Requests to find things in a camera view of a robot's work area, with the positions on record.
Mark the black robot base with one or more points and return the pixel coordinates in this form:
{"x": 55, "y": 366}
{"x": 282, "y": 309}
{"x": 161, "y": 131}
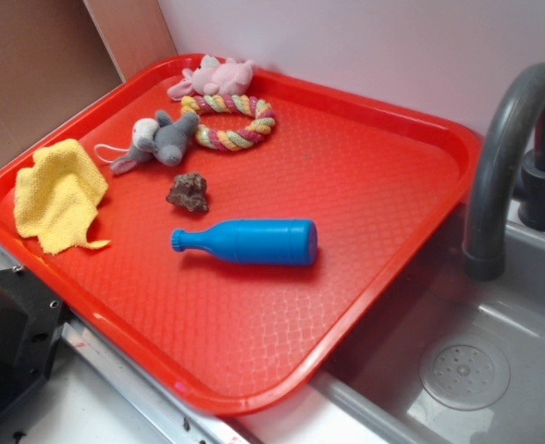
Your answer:
{"x": 31, "y": 316}

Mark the gray plush animal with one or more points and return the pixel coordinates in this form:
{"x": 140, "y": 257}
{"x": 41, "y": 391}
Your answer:
{"x": 161, "y": 138}

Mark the pink plush animal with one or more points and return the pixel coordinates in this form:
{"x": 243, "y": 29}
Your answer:
{"x": 213, "y": 77}

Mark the blue plastic bottle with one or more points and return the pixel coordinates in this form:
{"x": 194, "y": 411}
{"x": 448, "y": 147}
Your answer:
{"x": 254, "y": 241}

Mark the red plastic tray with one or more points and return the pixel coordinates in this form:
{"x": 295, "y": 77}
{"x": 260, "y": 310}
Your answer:
{"x": 377, "y": 180}

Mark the brown rock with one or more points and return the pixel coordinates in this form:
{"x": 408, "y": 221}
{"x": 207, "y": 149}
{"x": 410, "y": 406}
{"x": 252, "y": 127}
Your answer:
{"x": 189, "y": 191}

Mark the yellow cloth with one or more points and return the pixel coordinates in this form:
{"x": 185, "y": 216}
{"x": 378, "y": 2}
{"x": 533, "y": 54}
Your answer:
{"x": 56, "y": 199}

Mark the gray sink basin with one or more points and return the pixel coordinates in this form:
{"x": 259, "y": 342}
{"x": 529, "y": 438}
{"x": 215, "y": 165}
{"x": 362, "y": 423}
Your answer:
{"x": 442, "y": 358}

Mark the cardboard panel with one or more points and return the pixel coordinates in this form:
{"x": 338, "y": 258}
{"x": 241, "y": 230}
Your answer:
{"x": 57, "y": 57}

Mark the gray faucet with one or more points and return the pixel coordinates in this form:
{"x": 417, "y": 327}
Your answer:
{"x": 511, "y": 166}

